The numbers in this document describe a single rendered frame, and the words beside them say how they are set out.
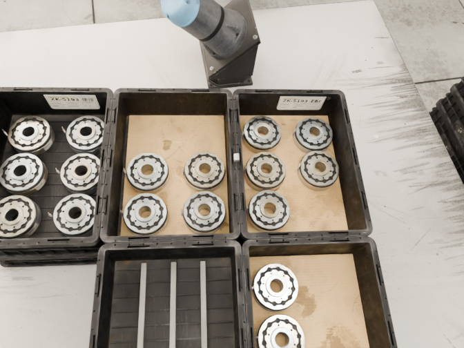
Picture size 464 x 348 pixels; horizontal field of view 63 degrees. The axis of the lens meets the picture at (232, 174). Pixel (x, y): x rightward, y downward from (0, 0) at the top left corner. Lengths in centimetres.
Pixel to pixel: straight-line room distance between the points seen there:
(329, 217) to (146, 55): 82
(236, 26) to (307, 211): 57
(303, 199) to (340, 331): 32
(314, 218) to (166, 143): 43
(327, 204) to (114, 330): 58
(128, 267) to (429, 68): 221
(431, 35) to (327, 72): 154
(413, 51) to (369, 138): 147
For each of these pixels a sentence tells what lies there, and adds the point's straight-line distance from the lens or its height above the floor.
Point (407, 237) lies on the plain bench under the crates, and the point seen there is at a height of 70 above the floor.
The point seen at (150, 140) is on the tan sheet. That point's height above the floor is 83.
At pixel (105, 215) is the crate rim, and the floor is 93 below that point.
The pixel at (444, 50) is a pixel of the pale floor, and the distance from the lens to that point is 283.
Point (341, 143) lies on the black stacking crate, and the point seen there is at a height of 88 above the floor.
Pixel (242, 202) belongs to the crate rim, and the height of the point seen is 93.
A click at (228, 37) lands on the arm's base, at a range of 118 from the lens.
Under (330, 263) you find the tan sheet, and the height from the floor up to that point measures 83.
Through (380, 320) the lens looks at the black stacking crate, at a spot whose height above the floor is 91.
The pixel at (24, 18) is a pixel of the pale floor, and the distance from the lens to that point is 269.
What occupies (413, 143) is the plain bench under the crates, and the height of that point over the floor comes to 70.
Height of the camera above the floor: 173
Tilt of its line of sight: 65 degrees down
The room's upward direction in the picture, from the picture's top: 11 degrees clockwise
